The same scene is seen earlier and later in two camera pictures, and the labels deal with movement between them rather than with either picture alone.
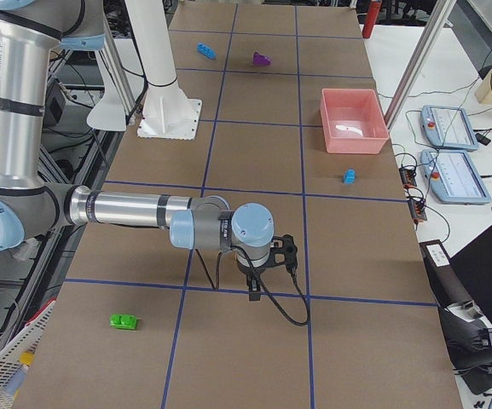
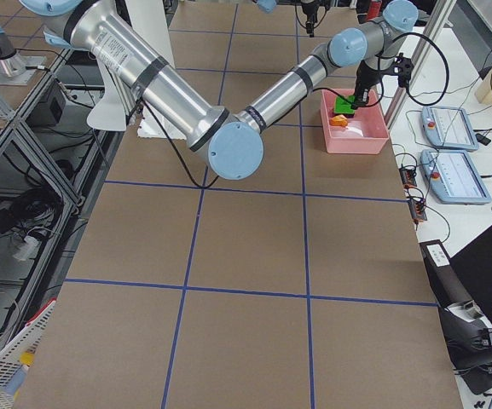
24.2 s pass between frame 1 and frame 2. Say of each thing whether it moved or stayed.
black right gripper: moved
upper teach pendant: stayed
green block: moved
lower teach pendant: stayed
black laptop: stayed
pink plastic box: stayed
